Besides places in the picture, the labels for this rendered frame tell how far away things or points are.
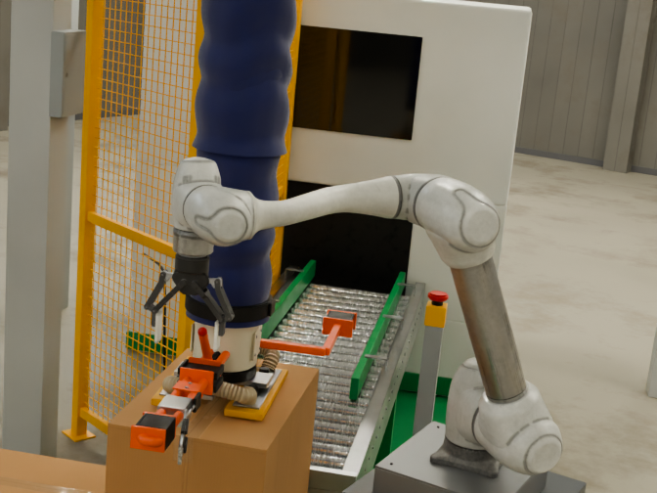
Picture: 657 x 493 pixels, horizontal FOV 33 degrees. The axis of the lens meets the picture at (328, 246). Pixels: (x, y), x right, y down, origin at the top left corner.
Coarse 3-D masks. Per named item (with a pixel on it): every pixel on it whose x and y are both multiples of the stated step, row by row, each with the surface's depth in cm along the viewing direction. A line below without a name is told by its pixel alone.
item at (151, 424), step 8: (144, 416) 232; (152, 416) 233; (160, 416) 233; (168, 416) 234; (176, 416) 234; (136, 424) 228; (144, 424) 228; (152, 424) 229; (160, 424) 229; (168, 424) 229; (136, 432) 227; (144, 432) 227; (152, 432) 227; (160, 432) 226; (168, 432) 229; (136, 440) 228; (168, 440) 230; (136, 448) 228; (144, 448) 228; (152, 448) 227; (160, 448) 227
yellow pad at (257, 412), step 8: (256, 368) 303; (264, 368) 296; (280, 376) 300; (272, 384) 292; (280, 384) 295; (264, 392) 286; (272, 392) 288; (232, 400) 280; (256, 400) 280; (264, 400) 282; (272, 400) 285; (232, 408) 275; (240, 408) 276; (248, 408) 276; (256, 408) 276; (264, 408) 277; (232, 416) 275; (240, 416) 274; (248, 416) 274; (256, 416) 274; (264, 416) 276
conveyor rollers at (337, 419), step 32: (320, 288) 546; (288, 320) 487; (320, 320) 493; (288, 352) 450; (352, 352) 456; (384, 352) 462; (320, 384) 414; (320, 416) 386; (352, 416) 386; (320, 448) 360
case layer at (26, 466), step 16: (0, 448) 338; (0, 464) 327; (16, 464) 328; (32, 464) 329; (48, 464) 330; (64, 464) 331; (80, 464) 332; (0, 480) 317; (16, 480) 318; (32, 480) 319; (48, 480) 320; (64, 480) 321; (80, 480) 322; (96, 480) 323
